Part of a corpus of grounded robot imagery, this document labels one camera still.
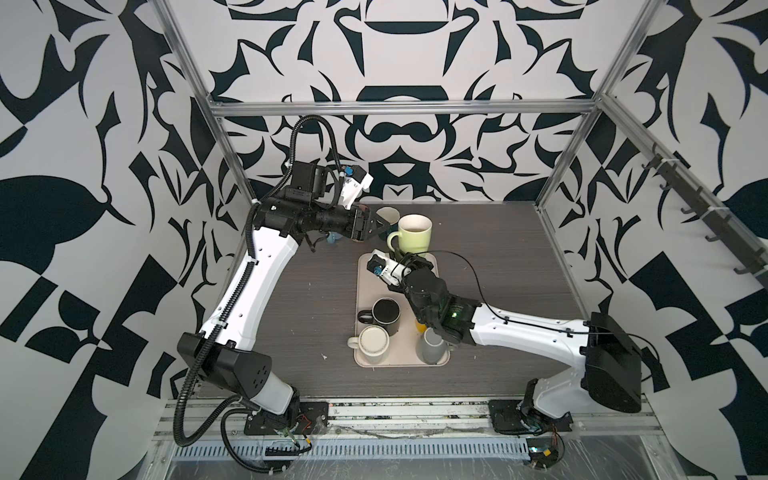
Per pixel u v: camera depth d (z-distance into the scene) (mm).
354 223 590
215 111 915
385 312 829
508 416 745
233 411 648
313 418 739
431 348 766
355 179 604
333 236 615
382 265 618
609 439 728
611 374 406
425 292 541
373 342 795
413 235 703
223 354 394
